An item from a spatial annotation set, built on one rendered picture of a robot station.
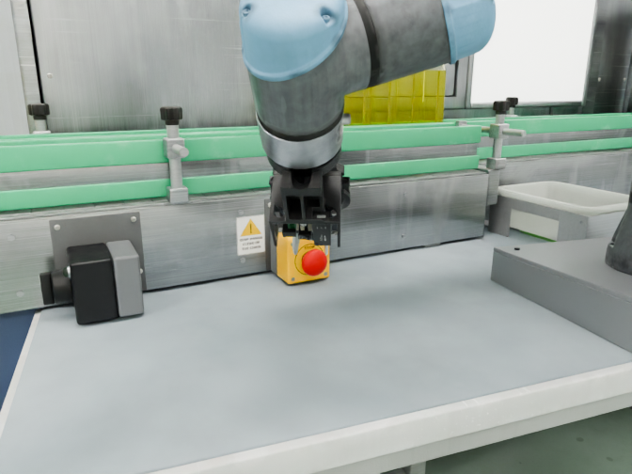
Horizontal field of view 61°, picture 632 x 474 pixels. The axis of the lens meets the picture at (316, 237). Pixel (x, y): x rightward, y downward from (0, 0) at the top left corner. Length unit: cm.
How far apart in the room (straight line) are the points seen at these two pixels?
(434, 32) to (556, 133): 95
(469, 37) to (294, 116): 14
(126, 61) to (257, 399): 71
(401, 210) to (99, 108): 57
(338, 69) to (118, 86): 71
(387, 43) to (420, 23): 3
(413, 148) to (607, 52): 95
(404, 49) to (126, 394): 40
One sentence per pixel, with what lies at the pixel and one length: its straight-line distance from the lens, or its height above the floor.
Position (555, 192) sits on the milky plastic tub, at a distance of 123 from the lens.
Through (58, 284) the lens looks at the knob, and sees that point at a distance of 72.
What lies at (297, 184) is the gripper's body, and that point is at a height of 95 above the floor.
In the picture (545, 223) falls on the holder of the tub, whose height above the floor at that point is 80.
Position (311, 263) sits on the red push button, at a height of 79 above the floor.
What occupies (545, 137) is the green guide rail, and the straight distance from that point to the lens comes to 133.
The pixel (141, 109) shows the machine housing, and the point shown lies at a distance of 107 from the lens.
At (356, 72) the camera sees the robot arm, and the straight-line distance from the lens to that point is 41.
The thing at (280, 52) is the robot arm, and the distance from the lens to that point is 38.
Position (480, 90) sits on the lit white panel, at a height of 102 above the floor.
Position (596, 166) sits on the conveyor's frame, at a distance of 146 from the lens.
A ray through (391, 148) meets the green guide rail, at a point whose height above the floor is 93.
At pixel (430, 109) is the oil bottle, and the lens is 111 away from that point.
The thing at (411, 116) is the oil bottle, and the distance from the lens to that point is 108.
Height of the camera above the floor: 104
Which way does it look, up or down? 16 degrees down
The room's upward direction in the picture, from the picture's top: straight up
